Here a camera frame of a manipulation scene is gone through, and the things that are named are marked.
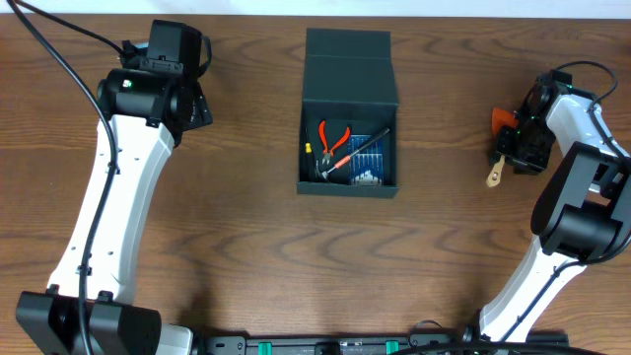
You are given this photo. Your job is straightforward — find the dark green box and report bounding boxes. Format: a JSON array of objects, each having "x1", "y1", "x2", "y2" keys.
[{"x1": 297, "y1": 29, "x2": 398, "y2": 198}]

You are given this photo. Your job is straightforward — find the orange scraper wooden handle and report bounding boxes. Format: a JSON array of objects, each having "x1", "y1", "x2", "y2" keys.
[{"x1": 486, "y1": 107, "x2": 519, "y2": 187}]

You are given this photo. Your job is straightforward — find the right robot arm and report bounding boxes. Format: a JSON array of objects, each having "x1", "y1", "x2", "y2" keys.
[{"x1": 468, "y1": 64, "x2": 630, "y2": 343}]

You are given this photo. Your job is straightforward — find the small claw hammer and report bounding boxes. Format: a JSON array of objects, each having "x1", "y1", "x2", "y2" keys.
[{"x1": 315, "y1": 123, "x2": 390, "y2": 180}]

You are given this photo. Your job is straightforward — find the black yellow screwdriver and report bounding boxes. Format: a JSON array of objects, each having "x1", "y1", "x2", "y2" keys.
[{"x1": 305, "y1": 126, "x2": 316, "y2": 176}]

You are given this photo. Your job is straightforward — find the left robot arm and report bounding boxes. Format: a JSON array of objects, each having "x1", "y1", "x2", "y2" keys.
[{"x1": 16, "y1": 20, "x2": 212, "y2": 354}]

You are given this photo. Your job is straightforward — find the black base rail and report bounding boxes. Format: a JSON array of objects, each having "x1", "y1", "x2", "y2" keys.
[{"x1": 190, "y1": 331, "x2": 456, "y2": 355}]

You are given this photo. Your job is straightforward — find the orange handled pliers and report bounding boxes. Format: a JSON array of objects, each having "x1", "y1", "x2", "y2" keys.
[{"x1": 317, "y1": 119, "x2": 353, "y2": 167}]

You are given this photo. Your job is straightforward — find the blue precision screwdriver set case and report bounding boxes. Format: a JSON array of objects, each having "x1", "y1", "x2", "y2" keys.
[{"x1": 347, "y1": 140, "x2": 385, "y2": 186}]

